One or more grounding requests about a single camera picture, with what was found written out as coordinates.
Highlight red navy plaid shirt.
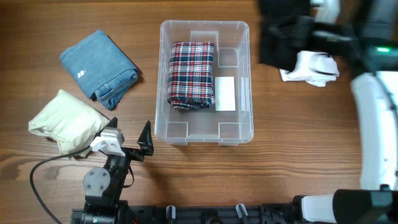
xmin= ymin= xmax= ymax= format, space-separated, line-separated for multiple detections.
xmin=167 ymin=41 xmax=215 ymax=110

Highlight clear plastic storage bin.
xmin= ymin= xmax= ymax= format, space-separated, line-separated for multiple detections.
xmin=154 ymin=20 xmax=254 ymax=146

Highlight white label in bin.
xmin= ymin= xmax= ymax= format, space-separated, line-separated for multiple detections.
xmin=215 ymin=77 xmax=236 ymax=111

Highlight black garment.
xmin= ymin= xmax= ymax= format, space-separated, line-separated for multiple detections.
xmin=257 ymin=0 xmax=315 ymax=72

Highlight folded blue jeans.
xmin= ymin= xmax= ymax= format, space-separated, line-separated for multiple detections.
xmin=60 ymin=30 xmax=139 ymax=110

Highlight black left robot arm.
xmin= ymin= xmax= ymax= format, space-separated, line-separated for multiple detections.
xmin=81 ymin=117 xmax=154 ymax=223

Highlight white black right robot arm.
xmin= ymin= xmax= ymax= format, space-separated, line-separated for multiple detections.
xmin=295 ymin=1 xmax=397 ymax=223

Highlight white printed t-shirt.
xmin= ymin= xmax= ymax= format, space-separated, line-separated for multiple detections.
xmin=279 ymin=51 xmax=340 ymax=87

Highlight folded cream cloth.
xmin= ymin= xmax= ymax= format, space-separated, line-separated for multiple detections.
xmin=28 ymin=90 xmax=109 ymax=155

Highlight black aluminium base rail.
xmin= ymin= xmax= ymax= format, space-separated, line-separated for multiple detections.
xmin=71 ymin=201 xmax=309 ymax=224

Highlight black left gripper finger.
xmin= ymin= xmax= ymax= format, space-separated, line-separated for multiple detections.
xmin=137 ymin=121 xmax=154 ymax=156
xmin=98 ymin=117 xmax=118 ymax=136

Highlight black left camera cable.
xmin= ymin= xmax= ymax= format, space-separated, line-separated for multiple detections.
xmin=29 ymin=145 xmax=91 ymax=224

